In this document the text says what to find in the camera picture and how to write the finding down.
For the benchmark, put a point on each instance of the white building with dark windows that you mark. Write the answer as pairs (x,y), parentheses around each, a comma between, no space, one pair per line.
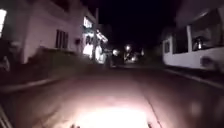
(196,50)

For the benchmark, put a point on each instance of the dark asphalt road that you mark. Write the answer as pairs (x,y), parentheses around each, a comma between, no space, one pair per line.
(110,90)

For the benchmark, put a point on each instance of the pale kerb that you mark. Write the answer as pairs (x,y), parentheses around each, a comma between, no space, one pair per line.
(30,84)
(196,77)

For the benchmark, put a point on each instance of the brightly lit shop building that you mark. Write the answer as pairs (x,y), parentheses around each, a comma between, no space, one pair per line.
(91,45)

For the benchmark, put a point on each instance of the robot's own part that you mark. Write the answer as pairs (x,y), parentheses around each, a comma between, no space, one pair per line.
(150,125)
(74,126)

